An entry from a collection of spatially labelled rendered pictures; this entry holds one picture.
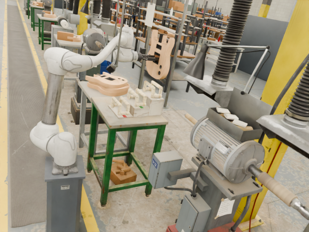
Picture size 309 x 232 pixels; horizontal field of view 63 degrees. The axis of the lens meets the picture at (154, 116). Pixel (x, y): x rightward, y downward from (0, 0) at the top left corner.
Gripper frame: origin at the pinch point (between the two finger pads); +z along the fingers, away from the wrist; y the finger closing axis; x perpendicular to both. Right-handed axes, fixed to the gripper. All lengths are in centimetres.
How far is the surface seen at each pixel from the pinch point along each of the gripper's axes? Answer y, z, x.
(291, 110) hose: 143, -15, 14
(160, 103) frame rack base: 13.8, 6.2, -40.2
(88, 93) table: -54, -43, -56
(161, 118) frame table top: 21, 6, -53
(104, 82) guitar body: -51, -27, -43
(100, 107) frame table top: -11, -44, -53
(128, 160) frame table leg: -29, 7, -136
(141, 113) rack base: 14, -13, -49
